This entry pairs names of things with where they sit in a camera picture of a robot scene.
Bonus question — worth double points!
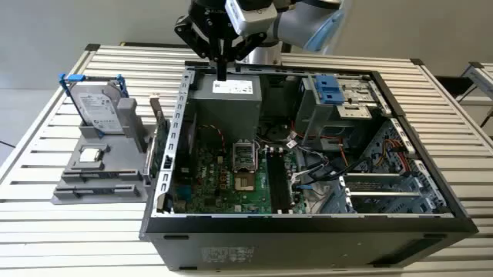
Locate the black RAM slot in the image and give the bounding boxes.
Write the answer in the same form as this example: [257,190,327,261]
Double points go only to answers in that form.
[281,150,293,211]
[275,150,289,211]
[266,150,278,211]
[271,150,283,211]

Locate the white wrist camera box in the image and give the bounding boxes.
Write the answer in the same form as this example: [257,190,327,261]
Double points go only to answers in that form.
[225,0,279,36]

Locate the blue plastic drive latch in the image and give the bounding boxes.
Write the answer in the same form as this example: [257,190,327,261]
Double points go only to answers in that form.
[313,74,345,105]

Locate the white wire bundle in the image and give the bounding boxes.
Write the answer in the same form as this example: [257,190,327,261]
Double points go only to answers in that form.
[289,161,331,185]

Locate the silver CPU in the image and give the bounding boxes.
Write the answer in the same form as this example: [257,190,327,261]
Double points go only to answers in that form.
[78,148,104,163]

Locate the CPU socket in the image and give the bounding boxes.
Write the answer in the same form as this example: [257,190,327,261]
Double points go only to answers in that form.
[234,170,258,193]

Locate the green graphics card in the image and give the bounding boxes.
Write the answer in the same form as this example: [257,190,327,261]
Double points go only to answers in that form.
[142,91,171,186]

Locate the hard disk in blue carrier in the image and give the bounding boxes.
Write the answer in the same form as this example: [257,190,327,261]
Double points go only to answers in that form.
[58,73,130,139]

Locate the thick black sleeved cable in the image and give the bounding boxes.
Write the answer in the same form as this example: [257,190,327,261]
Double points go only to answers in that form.
[302,157,373,189]

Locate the metal socket cover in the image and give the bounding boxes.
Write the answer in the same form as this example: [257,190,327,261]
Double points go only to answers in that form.
[233,138,259,171]

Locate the blue expansion slot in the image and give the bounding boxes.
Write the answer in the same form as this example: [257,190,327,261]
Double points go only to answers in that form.
[175,186,194,203]

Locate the red black twisted wire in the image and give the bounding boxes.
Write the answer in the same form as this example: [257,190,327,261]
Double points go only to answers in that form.
[198,123,229,153]

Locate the orange data wire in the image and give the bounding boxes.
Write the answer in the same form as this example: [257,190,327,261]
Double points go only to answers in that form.
[290,119,350,167]

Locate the grey parts rack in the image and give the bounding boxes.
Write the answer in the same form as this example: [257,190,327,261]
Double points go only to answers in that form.
[52,97,155,206]

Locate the black case fan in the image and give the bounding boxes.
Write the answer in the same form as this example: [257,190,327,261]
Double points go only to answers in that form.
[179,112,199,170]

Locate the metal slat side table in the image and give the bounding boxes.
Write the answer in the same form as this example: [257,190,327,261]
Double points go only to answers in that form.
[456,61,493,128]

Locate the red yellow power wires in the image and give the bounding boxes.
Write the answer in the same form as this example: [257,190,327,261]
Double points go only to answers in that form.
[374,138,414,177]

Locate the green motherboard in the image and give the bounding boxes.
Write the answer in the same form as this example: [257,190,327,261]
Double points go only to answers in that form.
[171,141,309,215]

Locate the black open PC case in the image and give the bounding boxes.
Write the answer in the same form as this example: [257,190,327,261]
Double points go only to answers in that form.
[138,59,478,272]

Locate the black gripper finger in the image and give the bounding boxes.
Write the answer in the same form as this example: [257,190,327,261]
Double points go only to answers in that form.
[174,16,223,81]
[222,32,267,81]

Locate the grey power supply unit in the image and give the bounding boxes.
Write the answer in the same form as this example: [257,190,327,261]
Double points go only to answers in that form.
[190,73,263,145]

